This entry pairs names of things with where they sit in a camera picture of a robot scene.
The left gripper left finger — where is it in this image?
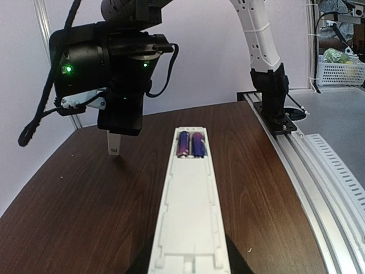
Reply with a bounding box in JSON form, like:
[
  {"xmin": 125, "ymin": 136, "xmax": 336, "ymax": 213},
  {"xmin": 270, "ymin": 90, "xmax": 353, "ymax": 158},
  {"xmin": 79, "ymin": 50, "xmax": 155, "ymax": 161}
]
[{"xmin": 129, "ymin": 252, "xmax": 151, "ymax": 274}]

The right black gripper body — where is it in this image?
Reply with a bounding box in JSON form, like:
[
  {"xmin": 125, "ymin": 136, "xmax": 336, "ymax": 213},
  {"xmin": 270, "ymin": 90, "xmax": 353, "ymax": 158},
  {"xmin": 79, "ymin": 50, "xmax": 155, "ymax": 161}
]
[{"xmin": 97, "ymin": 90, "xmax": 143, "ymax": 136}]

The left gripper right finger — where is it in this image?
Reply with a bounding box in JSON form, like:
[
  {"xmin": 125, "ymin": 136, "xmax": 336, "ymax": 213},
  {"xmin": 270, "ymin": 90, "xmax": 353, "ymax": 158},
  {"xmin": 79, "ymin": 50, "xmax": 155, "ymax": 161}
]
[{"xmin": 225, "ymin": 233, "xmax": 254, "ymax": 274}]

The white remote back cover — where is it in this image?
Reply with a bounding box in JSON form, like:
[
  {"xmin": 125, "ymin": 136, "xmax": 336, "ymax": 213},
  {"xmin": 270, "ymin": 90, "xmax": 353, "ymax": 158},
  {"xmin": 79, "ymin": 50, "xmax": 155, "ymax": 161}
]
[{"xmin": 107, "ymin": 131, "xmax": 121, "ymax": 156}]

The white remote control body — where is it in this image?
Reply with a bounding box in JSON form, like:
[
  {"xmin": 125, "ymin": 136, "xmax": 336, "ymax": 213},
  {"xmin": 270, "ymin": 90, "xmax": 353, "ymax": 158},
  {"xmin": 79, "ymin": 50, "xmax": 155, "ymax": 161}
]
[{"xmin": 147, "ymin": 127, "xmax": 231, "ymax": 273}]

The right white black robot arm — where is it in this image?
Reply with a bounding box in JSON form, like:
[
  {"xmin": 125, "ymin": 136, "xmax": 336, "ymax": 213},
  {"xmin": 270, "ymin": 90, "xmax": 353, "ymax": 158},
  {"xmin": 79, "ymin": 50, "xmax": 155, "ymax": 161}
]
[{"xmin": 49, "ymin": 1, "xmax": 295, "ymax": 136}]

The purple battery left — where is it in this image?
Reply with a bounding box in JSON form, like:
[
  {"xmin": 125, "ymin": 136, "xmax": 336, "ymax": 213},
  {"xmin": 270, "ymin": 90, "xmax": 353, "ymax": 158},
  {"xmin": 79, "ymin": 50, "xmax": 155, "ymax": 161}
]
[{"xmin": 177, "ymin": 131, "xmax": 190, "ymax": 158}]

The purple battery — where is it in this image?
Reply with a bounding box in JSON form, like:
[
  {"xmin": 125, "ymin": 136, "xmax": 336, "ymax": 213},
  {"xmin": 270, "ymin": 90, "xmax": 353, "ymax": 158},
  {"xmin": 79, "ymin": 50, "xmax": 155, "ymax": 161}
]
[
  {"xmin": 192, "ymin": 132, "xmax": 205, "ymax": 158},
  {"xmin": 177, "ymin": 131, "xmax": 190, "ymax": 158}
]

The purple battery right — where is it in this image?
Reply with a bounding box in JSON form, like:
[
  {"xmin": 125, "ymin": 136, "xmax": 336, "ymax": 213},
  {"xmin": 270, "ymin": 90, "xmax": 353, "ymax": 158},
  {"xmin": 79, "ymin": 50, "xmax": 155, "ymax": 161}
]
[{"xmin": 192, "ymin": 132, "xmax": 205, "ymax": 158}]

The white plastic basket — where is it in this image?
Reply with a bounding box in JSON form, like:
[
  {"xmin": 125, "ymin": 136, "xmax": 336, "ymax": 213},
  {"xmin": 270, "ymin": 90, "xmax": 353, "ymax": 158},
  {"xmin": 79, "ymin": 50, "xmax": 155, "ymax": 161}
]
[{"xmin": 317, "ymin": 63, "xmax": 364, "ymax": 86}]

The right black camera cable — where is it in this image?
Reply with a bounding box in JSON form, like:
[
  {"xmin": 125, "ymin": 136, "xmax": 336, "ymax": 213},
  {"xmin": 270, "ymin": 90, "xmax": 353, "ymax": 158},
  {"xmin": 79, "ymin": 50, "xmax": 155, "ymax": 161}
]
[{"xmin": 18, "ymin": 0, "xmax": 83, "ymax": 148}]

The aluminium front rail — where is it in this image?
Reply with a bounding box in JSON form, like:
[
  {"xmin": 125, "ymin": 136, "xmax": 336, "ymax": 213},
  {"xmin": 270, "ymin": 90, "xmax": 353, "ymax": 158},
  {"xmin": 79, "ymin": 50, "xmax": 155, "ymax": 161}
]
[{"xmin": 237, "ymin": 92, "xmax": 364, "ymax": 273}]

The left aluminium frame post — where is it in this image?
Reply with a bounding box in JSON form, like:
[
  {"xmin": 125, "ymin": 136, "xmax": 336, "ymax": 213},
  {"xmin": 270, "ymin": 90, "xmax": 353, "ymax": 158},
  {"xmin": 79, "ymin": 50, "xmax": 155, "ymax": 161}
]
[{"xmin": 33, "ymin": 0, "xmax": 83, "ymax": 131}]

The perforated white cable duct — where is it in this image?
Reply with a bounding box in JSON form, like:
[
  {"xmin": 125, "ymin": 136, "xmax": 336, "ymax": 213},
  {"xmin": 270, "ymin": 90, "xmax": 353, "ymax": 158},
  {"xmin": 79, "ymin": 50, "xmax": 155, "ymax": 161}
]
[{"xmin": 306, "ymin": 134, "xmax": 364, "ymax": 215}]

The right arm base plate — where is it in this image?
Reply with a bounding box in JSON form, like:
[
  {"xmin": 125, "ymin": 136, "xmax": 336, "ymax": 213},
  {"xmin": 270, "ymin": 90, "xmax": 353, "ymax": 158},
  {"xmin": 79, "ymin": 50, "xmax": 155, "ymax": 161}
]
[{"xmin": 253, "ymin": 102, "xmax": 297, "ymax": 136}]

